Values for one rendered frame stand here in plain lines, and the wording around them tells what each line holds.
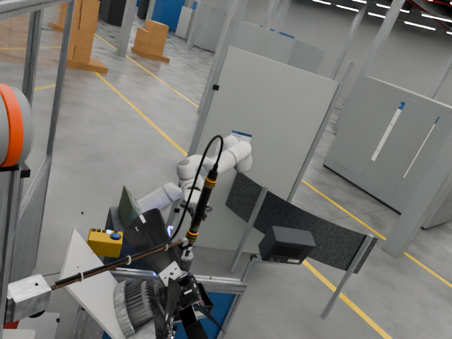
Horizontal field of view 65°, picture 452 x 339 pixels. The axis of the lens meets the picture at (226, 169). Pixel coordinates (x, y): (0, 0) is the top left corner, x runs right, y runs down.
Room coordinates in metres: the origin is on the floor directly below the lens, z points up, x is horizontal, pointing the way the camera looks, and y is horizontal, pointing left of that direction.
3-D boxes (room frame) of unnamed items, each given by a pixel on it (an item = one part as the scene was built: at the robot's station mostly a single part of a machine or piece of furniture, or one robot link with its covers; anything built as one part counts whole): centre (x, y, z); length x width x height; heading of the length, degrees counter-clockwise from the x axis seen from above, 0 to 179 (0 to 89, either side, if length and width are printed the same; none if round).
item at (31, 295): (0.69, 0.39, 1.38); 0.10 x 0.07 x 0.08; 146
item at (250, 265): (1.74, -0.32, 0.96); 0.03 x 0.03 x 0.20; 21
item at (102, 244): (1.44, 0.45, 1.02); 0.16 x 0.10 x 0.11; 111
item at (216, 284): (1.58, 0.08, 0.82); 0.90 x 0.04 x 0.08; 111
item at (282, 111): (3.24, -0.19, 1.10); 1.21 x 0.05 x 2.20; 111
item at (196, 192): (1.31, 0.08, 1.50); 0.11 x 0.10 x 0.07; 21
